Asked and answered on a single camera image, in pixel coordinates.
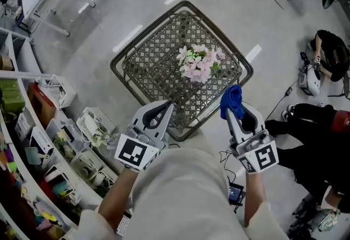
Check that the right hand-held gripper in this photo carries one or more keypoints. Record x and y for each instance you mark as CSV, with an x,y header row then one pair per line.
x,y
262,159

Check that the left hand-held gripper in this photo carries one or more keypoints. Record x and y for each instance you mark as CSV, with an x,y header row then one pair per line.
x,y
134,152

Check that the blue cloth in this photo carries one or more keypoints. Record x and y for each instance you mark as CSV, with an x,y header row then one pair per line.
x,y
232,99

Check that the pink artificial flower bouquet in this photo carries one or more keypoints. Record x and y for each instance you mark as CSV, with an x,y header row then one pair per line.
x,y
201,66

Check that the person's left forearm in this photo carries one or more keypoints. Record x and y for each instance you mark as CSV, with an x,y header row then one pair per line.
x,y
117,192

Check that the person's right forearm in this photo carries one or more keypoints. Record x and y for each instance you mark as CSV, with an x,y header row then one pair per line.
x,y
254,198

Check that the small white flower bunch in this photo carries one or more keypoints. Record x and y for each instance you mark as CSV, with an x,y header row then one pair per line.
x,y
104,139

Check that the woven rattan side table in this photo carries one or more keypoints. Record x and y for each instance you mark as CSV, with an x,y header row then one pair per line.
x,y
153,69

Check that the small black screen device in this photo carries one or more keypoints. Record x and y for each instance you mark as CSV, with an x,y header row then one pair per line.
x,y
235,191

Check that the white rounded device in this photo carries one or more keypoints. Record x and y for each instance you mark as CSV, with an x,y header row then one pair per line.
x,y
310,83

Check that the person's white shirt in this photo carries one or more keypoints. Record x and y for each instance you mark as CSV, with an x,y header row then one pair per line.
x,y
186,192

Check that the clear plastic bin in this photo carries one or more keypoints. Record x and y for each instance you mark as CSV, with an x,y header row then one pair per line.
x,y
64,135

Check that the white mesh storage box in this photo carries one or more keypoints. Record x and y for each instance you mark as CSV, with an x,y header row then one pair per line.
x,y
58,91

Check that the white perforated panel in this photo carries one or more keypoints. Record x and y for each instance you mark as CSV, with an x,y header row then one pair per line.
x,y
123,223

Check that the white perforated device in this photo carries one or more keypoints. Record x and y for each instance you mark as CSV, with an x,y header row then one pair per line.
x,y
41,140

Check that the red brown cardboard box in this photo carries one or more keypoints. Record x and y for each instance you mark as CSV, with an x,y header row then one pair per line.
x,y
41,102

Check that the teal cup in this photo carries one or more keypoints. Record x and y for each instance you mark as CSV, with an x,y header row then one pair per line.
x,y
59,188

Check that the white shelving unit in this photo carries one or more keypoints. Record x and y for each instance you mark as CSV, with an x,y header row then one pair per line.
x,y
22,74

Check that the green box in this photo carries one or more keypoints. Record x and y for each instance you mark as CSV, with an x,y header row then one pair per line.
x,y
11,96

